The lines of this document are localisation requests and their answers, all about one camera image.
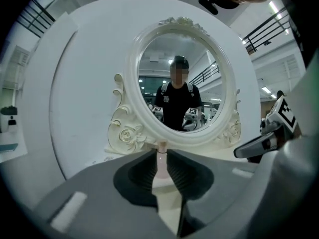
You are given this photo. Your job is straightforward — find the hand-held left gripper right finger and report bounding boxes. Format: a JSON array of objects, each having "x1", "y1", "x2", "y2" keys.
[{"x1": 166, "y1": 66, "x2": 319, "y2": 239}]

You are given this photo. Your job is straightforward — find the black metal railing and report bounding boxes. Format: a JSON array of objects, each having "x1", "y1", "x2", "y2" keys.
[
  {"x1": 14, "y1": 0, "x2": 57, "y2": 38},
  {"x1": 242, "y1": 6, "x2": 293, "y2": 52}
]

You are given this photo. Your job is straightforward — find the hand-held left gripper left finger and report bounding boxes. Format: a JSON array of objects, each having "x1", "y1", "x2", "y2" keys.
[{"x1": 32, "y1": 149, "x2": 180, "y2": 239}]

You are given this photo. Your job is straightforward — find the oval cream-framed mirror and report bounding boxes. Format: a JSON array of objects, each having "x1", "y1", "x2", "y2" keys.
[{"x1": 107, "y1": 15, "x2": 242, "y2": 156}]

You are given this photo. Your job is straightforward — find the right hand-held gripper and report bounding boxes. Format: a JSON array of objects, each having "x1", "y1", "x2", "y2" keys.
[{"x1": 233, "y1": 95, "x2": 299, "y2": 164}]

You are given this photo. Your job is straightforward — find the white vanity table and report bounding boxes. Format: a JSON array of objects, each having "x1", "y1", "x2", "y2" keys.
[{"x1": 89, "y1": 143, "x2": 262, "y2": 236}]

